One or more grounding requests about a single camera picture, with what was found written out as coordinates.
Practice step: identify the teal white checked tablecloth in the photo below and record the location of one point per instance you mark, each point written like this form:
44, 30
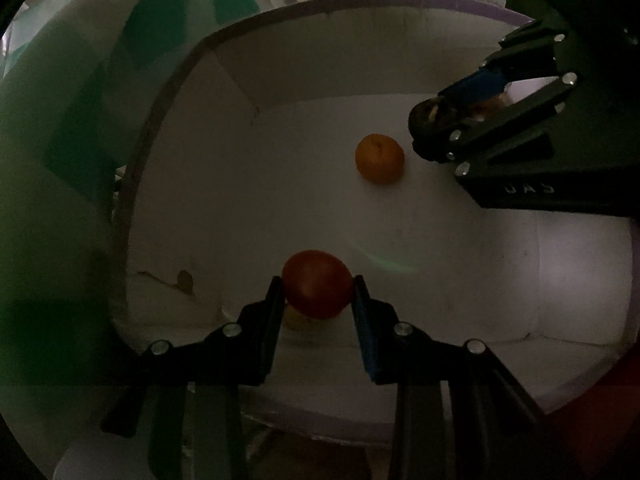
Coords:
75, 160

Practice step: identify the orange mandarin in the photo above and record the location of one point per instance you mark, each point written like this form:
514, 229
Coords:
380, 157

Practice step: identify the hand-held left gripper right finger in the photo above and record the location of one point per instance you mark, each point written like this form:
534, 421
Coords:
365, 330

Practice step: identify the white cardboard box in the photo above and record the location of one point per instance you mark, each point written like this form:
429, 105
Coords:
300, 185

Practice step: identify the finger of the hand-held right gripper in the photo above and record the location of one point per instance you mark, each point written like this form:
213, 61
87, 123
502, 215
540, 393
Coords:
480, 85
500, 135

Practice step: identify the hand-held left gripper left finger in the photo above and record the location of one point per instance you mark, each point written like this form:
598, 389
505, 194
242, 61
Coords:
272, 320

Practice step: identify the dark water chestnut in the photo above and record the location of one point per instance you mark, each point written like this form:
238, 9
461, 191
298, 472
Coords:
425, 115

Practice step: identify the red tomato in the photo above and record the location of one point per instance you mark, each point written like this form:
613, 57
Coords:
316, 285

